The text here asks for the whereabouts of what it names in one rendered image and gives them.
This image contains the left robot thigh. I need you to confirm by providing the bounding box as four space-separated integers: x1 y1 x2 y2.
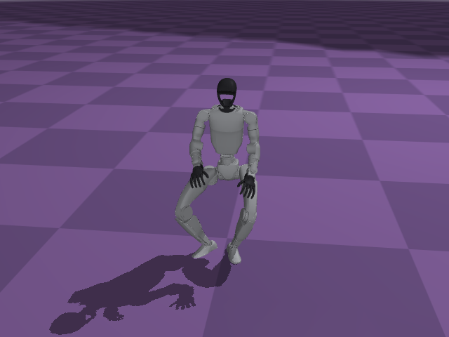
239 164 257 223

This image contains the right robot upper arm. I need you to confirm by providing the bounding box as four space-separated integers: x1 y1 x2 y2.
192 109 211 150

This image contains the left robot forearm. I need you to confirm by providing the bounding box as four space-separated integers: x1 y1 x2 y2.
246 143 260 177

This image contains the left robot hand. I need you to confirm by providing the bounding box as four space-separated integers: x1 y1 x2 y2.
237 173 255 199

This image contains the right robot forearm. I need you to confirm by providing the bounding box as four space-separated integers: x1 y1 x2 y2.
189 140 203 168

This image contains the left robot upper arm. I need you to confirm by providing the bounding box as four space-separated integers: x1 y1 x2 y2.
243 110 260 154

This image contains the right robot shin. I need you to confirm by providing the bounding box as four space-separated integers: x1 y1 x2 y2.
175 209 211 246

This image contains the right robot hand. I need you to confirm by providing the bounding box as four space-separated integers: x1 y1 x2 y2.
190 165 209 188

